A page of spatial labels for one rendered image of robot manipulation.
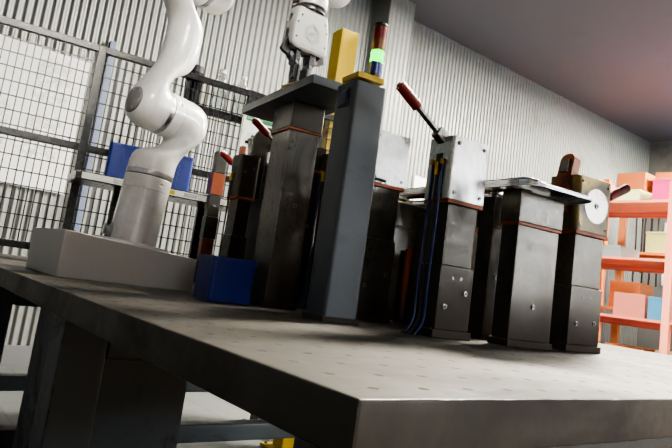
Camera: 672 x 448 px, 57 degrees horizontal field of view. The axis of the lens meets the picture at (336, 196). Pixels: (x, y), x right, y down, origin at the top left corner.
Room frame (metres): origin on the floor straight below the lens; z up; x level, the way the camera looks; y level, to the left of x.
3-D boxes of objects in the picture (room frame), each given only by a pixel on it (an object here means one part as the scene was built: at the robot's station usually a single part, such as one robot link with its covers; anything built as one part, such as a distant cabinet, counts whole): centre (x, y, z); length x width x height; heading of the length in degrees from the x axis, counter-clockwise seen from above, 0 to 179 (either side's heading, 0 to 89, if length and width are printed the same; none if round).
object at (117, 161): (2.30, 0.72, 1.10); 0.30 x 0.17 x 0.13; 111
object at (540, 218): (1.17, -0.38, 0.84); 0.12 x 0.05 x 0.29; 120
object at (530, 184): (1.70, -0.08, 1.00); 1.38 x 0.22 x 0.02; 30
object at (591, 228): (1.31, -0.53, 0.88); 0.14 x 0.09 x 0.36; 120
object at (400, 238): (1.54, -0.17, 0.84); 0.12 x 0.05 x 0.29; 120
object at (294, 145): (1.35, 0.11, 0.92); 0.10 x 0.08 x 0.45; 30
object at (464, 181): (1.12, -0.21, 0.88); 0.12 x 0.07 x 0.36; 120
